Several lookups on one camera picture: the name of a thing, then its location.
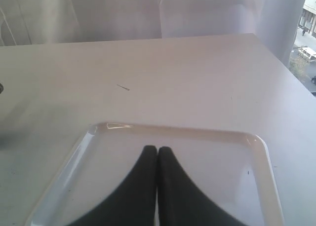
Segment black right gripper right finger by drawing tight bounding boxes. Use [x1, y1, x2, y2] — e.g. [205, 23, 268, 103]
[157, 147, 244, 226]

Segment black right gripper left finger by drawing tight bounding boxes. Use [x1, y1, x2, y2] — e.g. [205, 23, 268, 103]
[70, 146, 158, 226]

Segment white rectangular plastic tray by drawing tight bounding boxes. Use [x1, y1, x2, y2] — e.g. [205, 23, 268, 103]
[26, 122, 284, 226]

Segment dark parked car outside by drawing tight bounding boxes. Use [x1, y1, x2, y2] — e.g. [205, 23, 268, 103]
[311, 76, 316, 85]

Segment white parked van outside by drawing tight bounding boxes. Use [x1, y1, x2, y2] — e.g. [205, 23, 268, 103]
[298, 47, 316, 62]

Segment white backdrop curtain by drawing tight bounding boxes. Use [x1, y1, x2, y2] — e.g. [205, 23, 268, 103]
[0, 0, 305, 64]

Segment grey building outside window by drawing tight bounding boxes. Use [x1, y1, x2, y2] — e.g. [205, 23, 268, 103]
[298, 0, 316, 37]

